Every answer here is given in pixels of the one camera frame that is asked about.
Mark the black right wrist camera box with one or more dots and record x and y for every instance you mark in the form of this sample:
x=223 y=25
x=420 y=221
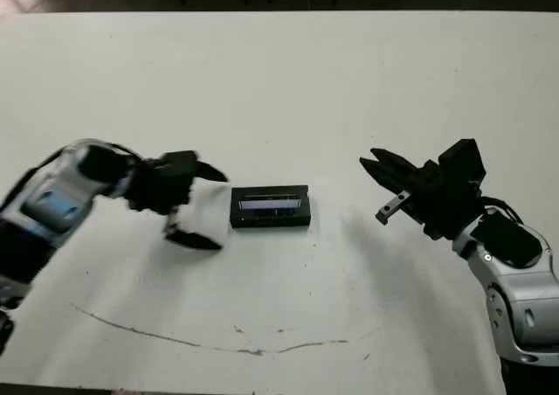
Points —
x=463 y=161

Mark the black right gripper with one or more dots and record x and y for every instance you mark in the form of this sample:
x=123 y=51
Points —
x=441 y=207

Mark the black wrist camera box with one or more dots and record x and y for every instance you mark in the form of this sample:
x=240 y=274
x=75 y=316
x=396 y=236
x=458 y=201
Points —
x=179 y=161
x=463 y=161

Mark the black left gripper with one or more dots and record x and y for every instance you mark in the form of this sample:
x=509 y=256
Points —
x=159 y=187

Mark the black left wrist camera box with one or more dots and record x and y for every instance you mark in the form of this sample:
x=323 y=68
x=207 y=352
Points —
x=179 y=161

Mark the black glossy box lid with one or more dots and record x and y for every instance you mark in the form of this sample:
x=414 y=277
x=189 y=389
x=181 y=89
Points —
x=271 y=220

